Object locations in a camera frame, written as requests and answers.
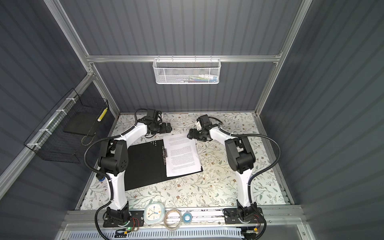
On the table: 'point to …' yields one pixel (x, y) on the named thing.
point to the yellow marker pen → (100, 118)
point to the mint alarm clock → (154, 213)
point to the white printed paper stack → (182, 155)
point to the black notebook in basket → (84, 123)
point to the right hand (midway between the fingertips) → (193, 137)
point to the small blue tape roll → (187, 218)
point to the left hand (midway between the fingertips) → (166, 128)
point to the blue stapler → (102, 179)
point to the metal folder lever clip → (164, 154)
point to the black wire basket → (65, 135)
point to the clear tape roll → (172, 219)
